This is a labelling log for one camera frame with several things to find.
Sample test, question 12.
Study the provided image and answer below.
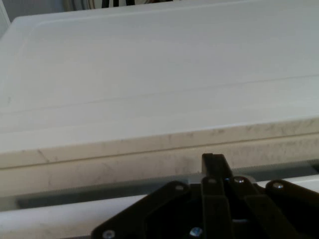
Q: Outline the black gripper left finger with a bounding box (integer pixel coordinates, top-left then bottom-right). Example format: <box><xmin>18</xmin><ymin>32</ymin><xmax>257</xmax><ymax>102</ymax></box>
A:
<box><xmin>90</xmin><ymin>153</ymin><xmax>233</xmax><ymax>239</ymax></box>

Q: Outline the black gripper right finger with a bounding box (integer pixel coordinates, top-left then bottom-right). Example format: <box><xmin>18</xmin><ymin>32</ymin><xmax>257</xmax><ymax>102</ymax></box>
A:
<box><xmin>213</xmin><ymin>153</ymin><xmax>319</xmax><ymax>239</ymax></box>

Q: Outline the cream toaster oven body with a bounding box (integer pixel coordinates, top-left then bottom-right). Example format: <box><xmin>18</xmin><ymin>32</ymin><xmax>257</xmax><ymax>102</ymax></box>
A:
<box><xmin>0</xmin><ymin>0</ymin><xmax>319</xmax><ymax>170</ymax></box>

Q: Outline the black tripod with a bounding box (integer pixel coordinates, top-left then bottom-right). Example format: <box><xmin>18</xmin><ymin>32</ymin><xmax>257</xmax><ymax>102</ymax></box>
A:
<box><xmin>101</xmin><ymin>0</ymin><xmax>137</xmax><ymax>7</ymax></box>

